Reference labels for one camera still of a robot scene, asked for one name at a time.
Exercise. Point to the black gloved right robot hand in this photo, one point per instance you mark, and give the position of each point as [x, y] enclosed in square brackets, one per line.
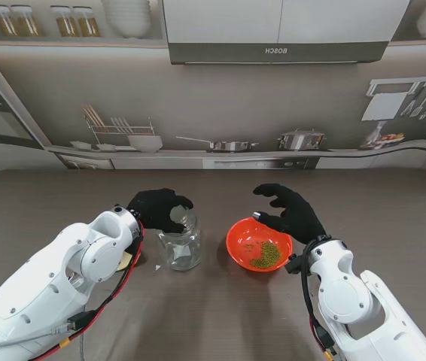
[299, 218]

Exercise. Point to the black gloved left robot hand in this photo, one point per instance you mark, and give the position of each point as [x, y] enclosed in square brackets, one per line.
[153, 207]

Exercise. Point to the clear glass jar lid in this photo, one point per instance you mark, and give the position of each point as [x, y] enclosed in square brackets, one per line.
[184, 217]

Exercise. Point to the green mung beans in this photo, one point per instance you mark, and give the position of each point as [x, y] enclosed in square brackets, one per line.
[267, 255]

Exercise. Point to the cream plastic funnel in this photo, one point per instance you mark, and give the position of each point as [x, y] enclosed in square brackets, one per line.
[124, 261]

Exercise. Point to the orange plastic bowl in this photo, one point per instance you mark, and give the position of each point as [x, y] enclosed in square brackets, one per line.
[241, 240]

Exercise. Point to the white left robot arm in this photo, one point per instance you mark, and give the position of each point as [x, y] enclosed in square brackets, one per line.
[47, 278]

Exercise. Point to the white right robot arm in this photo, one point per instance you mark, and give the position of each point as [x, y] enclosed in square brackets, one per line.
[348, 293]

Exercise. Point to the clear glass jar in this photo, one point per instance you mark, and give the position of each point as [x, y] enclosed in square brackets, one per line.
[183, 252]

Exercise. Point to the printed kitchen backdrop banner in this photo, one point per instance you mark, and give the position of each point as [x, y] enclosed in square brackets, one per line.
[235, 97]

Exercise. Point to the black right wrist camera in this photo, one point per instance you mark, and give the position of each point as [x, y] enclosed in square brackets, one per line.
[294, 264]

